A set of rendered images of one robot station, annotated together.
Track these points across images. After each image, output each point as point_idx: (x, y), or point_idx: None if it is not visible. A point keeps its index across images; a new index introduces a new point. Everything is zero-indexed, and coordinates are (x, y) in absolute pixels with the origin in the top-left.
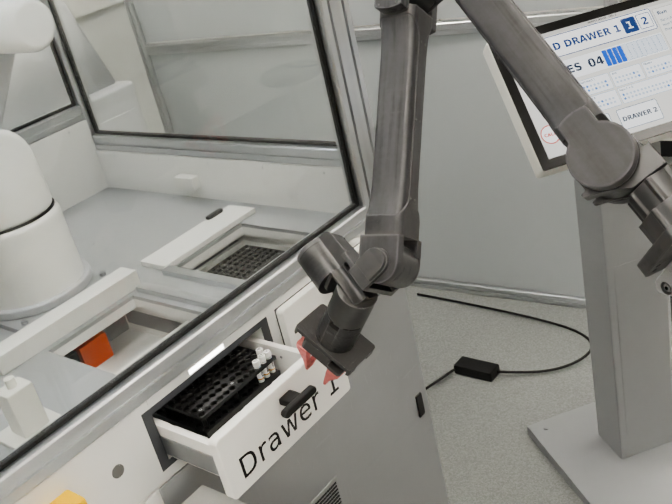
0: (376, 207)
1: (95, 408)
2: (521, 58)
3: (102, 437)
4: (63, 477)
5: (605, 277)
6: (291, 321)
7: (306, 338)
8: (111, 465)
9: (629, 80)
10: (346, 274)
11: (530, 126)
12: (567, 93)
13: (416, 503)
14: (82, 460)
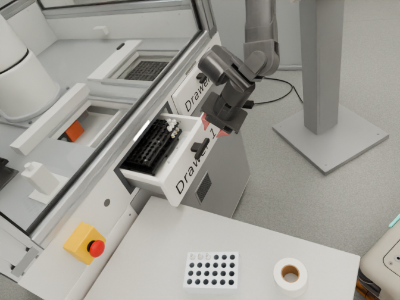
0: (252, 22)
1: (86, 174)
2: None
3: (94, 188)
4: (77, 216)
5: (315, 54)
6: (180, 100)
7: (208, 114)
8: (102, 200)
9: None
10: (234, 71)
11: None
12: None
13: (237, 171)
14: (86, 203)
